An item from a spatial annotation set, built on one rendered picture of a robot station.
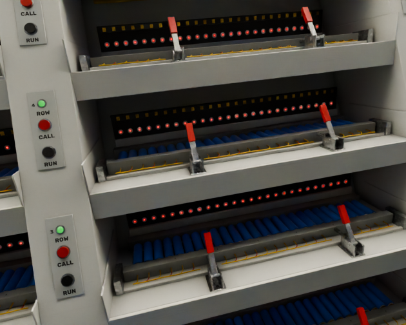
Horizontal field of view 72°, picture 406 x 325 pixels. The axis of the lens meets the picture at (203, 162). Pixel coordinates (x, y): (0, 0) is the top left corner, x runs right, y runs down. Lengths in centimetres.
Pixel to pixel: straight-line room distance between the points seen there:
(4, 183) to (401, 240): 74
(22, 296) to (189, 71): 48
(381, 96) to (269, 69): 28
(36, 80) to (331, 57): 52
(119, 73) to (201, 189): 24
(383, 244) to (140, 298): 46
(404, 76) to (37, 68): 66
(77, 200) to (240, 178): 27
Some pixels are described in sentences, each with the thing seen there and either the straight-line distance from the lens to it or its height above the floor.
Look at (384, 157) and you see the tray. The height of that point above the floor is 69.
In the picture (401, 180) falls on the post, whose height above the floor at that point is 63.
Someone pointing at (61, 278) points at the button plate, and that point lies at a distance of 50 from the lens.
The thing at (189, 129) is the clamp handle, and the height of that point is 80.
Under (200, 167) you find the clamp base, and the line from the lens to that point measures 49.
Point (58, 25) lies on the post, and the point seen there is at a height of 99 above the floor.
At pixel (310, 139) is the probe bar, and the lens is 62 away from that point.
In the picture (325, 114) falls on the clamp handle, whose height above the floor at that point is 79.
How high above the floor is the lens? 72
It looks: 2 degrees up
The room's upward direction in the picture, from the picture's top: 10 degrees counter-clockwise
